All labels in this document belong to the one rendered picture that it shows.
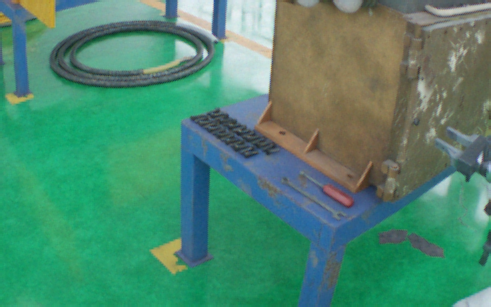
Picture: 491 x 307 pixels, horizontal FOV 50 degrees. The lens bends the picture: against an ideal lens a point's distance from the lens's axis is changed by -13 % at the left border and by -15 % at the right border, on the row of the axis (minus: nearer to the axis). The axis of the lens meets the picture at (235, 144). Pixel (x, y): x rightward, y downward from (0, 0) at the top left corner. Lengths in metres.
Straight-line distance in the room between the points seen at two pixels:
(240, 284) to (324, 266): 0.67
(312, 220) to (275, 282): 0.71
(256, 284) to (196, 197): 0.44
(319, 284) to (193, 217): 0.69
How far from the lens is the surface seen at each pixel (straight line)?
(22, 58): 3.88
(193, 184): 2.24
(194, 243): 2.42
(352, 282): 2.48
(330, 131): 1.94
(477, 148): 1.57
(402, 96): 1.65
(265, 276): 2.45
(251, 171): 1.91
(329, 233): 1.73
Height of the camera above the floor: 1.66
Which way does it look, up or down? 30 degrees down
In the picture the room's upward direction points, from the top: 4 degrees clockwise
